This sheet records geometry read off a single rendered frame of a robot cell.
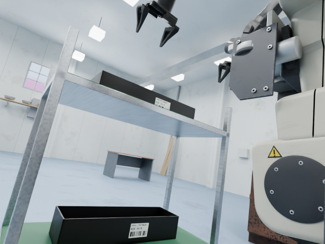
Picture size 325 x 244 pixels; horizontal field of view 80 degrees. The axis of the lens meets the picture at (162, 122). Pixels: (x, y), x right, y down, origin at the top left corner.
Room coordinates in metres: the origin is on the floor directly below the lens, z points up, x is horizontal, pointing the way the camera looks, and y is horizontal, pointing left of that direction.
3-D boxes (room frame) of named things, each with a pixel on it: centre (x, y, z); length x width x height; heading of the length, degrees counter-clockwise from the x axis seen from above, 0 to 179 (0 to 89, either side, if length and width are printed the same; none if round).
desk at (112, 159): (6.54, 0.81, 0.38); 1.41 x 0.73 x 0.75; 128
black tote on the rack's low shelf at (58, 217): (1.01, 0.11, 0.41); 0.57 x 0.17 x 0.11; 125
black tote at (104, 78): (1.02, 0.10, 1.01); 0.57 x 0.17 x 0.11; 125
